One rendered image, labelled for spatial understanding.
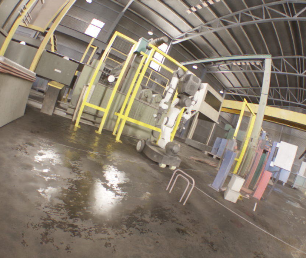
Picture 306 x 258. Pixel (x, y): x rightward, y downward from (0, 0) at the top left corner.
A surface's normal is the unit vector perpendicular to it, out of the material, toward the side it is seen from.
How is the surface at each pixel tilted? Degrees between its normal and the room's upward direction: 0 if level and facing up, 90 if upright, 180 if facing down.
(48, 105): 90
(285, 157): 90
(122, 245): 0
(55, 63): 90
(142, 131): 90
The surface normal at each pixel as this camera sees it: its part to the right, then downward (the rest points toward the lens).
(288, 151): -0.78, -0.28
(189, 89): 0.28, 0.42
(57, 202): 0.36, -0.93
